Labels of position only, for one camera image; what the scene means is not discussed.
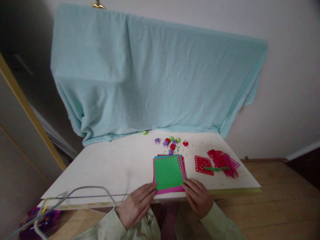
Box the scattered green paper bits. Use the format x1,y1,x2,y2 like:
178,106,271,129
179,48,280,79
162,143,204,155

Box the person's body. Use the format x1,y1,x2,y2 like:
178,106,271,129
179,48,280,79
126,202,202,240

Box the green paper sheet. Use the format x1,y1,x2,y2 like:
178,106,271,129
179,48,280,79
153,155,187,190

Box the person's right hand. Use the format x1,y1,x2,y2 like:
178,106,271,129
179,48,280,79
180,178,214,219

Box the pile of red lace papers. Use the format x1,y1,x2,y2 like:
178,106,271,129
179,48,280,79
207,149,241,179

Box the red punched paper square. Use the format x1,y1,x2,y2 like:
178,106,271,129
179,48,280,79
195,155,215,177

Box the person's left hand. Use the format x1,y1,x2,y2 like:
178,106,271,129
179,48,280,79
115,182,158,231

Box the purple bag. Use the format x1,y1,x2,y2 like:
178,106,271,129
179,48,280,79
19,207,61,240

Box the cluster of colourful paper punches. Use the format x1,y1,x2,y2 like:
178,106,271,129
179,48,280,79
154,135,189,156

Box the grey cable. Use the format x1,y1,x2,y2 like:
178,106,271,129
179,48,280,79
4,172,132,240

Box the light blue towel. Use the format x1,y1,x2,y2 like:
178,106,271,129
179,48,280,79
50,3,269,147

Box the stack of coloured paper sheets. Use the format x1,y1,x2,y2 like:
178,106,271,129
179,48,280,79
152,154,188,195

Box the yellow wooden door frame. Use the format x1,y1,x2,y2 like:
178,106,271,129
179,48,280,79
0,52,67,172

